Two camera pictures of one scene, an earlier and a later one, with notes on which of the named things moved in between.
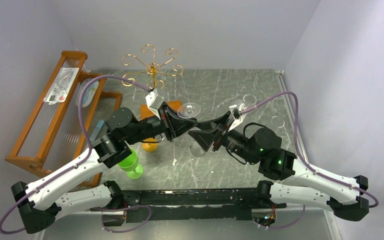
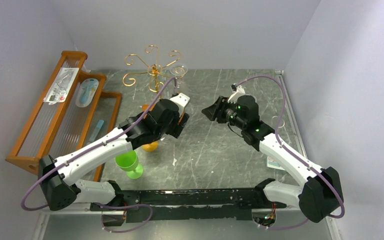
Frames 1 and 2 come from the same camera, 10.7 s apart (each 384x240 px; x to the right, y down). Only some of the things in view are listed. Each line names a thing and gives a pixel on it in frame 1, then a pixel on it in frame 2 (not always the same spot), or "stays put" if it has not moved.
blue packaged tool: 89,93 stays put
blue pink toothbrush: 101,122 stays put
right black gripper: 220,136 to 221,110
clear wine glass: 187,111 to 177,70
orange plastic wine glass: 150,147 stays put
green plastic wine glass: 129,164 stays put
